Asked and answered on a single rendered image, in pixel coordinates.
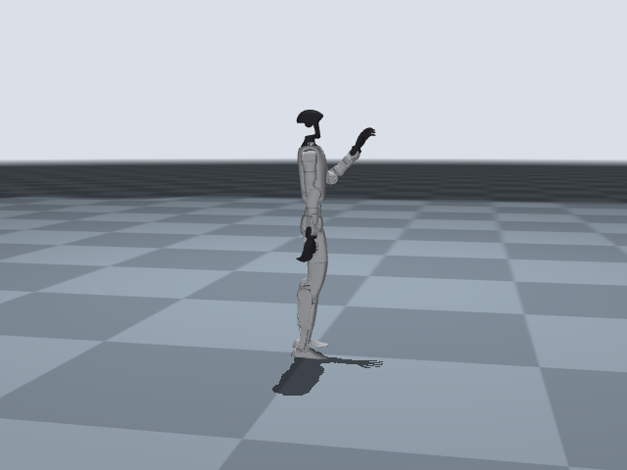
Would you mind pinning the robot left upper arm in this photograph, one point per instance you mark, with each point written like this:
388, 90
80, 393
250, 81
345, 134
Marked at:
331, 177

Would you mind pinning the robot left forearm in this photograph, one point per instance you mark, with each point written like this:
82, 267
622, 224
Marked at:
345, 163

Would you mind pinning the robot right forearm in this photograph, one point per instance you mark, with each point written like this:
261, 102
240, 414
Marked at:
312, 206

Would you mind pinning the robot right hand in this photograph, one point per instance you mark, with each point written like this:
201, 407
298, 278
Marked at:
309, 248

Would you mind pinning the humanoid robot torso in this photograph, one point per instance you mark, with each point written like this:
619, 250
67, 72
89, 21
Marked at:
320, 183

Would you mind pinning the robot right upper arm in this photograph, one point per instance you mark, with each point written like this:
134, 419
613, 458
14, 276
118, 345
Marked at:
309, 161

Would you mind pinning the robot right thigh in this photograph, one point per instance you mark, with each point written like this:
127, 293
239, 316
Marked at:
317, 266

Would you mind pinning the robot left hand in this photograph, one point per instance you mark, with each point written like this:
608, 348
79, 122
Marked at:
361, 140

